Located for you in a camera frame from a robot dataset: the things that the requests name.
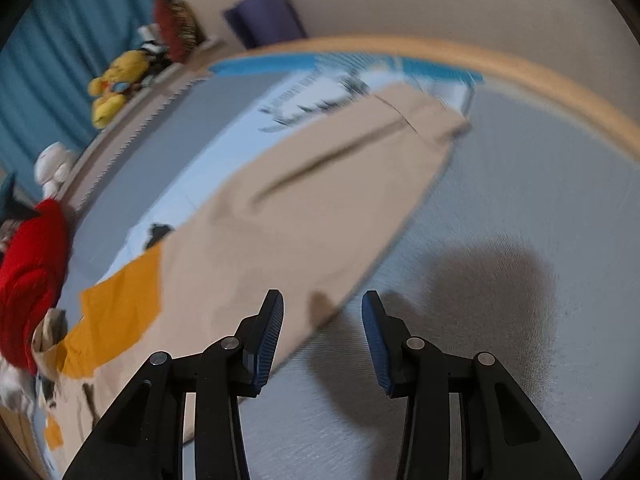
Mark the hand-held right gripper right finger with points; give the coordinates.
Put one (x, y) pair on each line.
(376, 346)

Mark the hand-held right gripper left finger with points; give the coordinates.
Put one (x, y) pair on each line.
(265, 341)

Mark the beige and orange garment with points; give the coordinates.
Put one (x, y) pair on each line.
(300, 210)

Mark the light blue printed cloth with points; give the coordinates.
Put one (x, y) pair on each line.
(225, 157)

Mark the grey bed mattress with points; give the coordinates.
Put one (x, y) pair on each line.
(500, 200)

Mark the red folded blanket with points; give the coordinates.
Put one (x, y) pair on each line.
(32, 270)

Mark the white plush toy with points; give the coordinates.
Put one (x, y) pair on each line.
(55, 165)

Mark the yellow plush toy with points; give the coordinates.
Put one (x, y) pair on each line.
(125, 67)
(106, 107)

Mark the teal curtain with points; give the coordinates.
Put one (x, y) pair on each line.
(55, 45)

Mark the wooden bed frame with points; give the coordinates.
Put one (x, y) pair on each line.
(525, 72)

